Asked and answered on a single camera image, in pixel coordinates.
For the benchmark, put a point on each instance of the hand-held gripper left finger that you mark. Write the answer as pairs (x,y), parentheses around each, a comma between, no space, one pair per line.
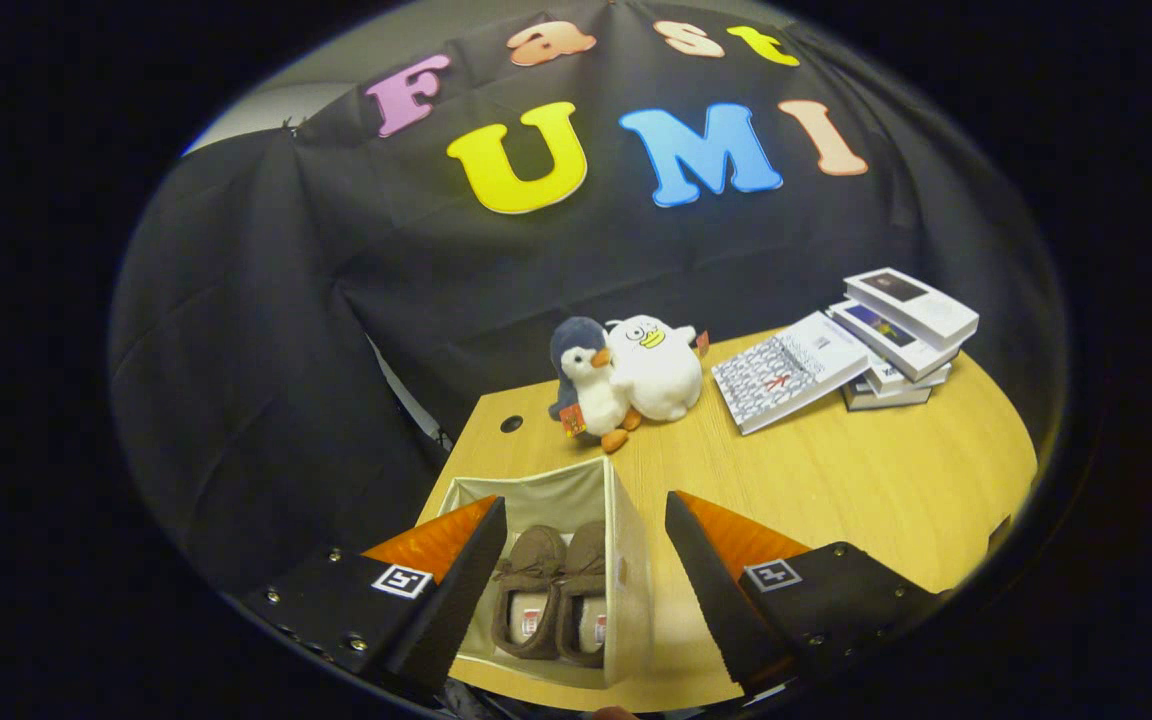
(456,600)

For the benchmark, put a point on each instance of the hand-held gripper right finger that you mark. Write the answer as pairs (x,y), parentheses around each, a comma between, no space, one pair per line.
(721,600)

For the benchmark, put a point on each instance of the brown moccasin shoe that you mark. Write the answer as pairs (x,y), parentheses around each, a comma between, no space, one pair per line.
(531,570)
(586,570)

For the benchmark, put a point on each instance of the beige fabric storage box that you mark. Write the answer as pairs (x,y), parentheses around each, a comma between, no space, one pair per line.
(626,600)

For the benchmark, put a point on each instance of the white duck plush toy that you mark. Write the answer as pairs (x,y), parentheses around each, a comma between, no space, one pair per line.
(656,375)

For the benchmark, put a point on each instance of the patterned cover book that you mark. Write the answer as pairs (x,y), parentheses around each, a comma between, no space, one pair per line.
(786,375)

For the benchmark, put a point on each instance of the grey penguin plush toy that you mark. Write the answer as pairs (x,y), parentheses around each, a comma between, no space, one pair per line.
(591,390)

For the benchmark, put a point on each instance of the dark cover book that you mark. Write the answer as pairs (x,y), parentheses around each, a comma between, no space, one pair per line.
(881,398)

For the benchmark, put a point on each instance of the thin white book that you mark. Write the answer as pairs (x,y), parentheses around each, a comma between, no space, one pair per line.
(896,378)

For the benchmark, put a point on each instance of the white book blue picture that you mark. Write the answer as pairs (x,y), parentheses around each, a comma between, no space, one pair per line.
(886,335)

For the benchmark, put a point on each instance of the black backdrop cloth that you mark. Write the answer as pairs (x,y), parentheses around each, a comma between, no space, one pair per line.
(286,300)

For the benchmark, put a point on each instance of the thick white book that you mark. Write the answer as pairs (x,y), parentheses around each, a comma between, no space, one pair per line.
(921,305)

